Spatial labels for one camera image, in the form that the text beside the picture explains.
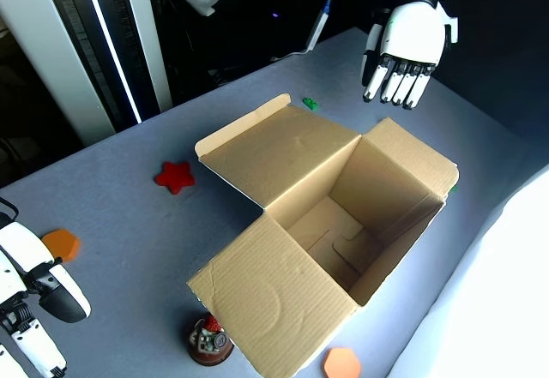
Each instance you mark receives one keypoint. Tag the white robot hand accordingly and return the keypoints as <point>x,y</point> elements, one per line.
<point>414,35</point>
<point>21,249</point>

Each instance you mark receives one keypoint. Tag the grey table cloth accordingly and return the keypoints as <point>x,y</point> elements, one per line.
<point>128,223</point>

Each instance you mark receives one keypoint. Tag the white machine frame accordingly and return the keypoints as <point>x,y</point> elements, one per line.
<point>43,31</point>

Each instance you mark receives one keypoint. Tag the brown cardboard box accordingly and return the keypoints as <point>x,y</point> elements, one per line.
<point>266,301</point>

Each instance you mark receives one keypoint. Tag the small green toy brick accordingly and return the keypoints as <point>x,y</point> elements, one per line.
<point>310,103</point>

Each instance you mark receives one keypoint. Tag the brown cupcake toy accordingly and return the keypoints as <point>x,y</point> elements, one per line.
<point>210,343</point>

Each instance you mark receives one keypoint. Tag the red star block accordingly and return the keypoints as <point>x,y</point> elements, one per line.
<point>173,176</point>

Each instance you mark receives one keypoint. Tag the orange hexagon block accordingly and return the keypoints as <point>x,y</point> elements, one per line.
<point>64,243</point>
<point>341,363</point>

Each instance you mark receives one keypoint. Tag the white backdrop sheet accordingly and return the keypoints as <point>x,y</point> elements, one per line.
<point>493,288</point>

